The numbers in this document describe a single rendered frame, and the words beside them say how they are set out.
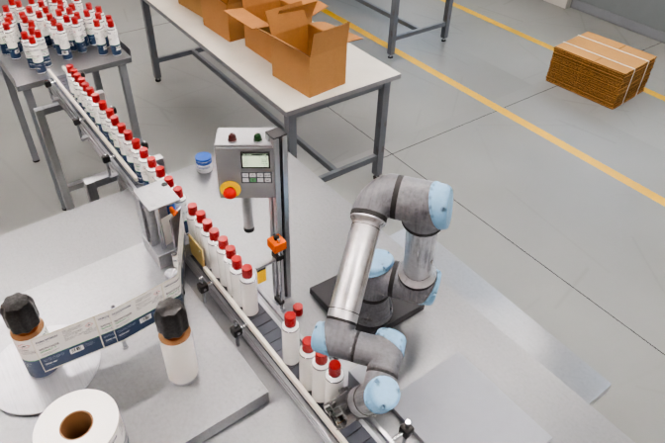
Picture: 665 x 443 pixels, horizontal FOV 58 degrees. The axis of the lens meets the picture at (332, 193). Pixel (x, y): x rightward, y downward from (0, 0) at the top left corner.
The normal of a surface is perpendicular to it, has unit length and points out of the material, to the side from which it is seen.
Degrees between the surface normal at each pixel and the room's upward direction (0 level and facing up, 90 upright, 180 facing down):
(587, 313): 0
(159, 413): 0
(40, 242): 0
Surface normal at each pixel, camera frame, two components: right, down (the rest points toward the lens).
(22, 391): 0.03, -0.78
